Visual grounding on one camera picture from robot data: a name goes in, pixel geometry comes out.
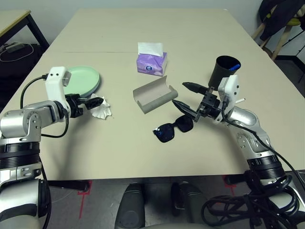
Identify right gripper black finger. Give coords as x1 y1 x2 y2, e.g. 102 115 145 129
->
182 82 210 94
172 99 200 124

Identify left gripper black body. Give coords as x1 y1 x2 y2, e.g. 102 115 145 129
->
65 94 84 118

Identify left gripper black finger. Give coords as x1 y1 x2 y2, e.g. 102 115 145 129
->
80 97 105 104
85 102 103 110

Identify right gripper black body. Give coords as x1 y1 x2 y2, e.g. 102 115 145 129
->
197 92 221 119

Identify white tissue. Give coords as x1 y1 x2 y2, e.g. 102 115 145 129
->
91 93 112 119

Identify green plate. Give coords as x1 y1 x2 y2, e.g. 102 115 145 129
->
62 65 101 97

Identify black sunglasses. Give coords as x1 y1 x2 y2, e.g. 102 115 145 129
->
152 114 194 144

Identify grey glasses case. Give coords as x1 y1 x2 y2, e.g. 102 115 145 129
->
132 75 179 115

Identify black plastic cup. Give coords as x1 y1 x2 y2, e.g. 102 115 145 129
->
209 55 241 90

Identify purple tissue pack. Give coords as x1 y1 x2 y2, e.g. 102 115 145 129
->
136 42 168 77

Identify black table foot bar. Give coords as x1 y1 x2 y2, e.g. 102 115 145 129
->
46 180 89 193
225 175 247 186

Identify grey power adapter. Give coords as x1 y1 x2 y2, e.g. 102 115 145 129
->
4 42 24 52

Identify grey robot right leg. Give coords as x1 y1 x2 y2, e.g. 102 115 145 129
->
171 181 215 225

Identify grey robot leg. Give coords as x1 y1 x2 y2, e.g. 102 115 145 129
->
171 181 215 225
115 183 146 229

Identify wooden stool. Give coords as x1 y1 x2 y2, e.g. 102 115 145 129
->
251 21 305 60

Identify black jacket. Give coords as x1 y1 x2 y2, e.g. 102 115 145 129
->
259 0 305 41

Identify grey robot left leg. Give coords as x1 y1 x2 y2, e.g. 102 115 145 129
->
115 183 146 229

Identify black tripod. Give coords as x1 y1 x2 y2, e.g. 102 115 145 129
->
282 28 305 84

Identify beige robot torso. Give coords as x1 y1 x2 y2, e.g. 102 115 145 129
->
142 223 210 229

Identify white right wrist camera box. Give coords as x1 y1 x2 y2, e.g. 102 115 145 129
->
218 74 239 114

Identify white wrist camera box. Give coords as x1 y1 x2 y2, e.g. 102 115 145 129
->
218 74 239 114
44 66 72 102

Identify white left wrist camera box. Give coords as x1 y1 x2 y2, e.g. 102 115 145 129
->
44 66 72 102

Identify black left camera cable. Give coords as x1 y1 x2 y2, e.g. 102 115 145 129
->
20 75 70 139

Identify white looped floor cable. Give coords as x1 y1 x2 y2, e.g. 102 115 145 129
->
0 42 34 62

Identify beige side table black frame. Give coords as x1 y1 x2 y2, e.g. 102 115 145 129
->
0 10 50 48

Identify black cable bundle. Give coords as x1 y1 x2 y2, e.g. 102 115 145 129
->
201 170 305 229

